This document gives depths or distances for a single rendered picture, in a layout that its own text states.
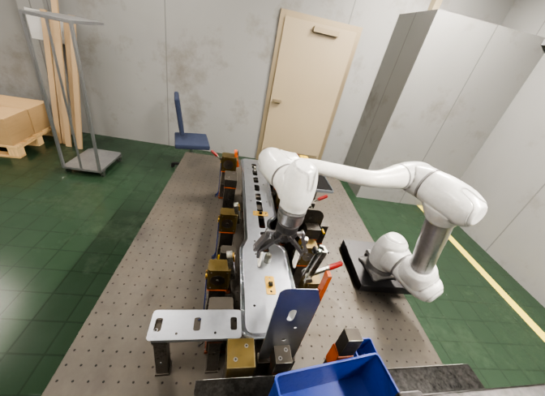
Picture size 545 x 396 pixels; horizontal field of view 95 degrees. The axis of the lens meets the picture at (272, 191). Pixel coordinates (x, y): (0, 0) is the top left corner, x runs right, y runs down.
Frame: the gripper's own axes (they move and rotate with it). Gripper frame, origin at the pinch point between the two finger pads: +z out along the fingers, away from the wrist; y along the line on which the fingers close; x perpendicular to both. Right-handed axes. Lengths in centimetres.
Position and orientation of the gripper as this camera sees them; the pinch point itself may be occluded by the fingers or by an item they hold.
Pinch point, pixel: (276, 262)
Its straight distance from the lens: 97.3
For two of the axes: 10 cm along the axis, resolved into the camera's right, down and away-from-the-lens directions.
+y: -9.7, -0.9, -2.1
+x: 1.3, 5.4, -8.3
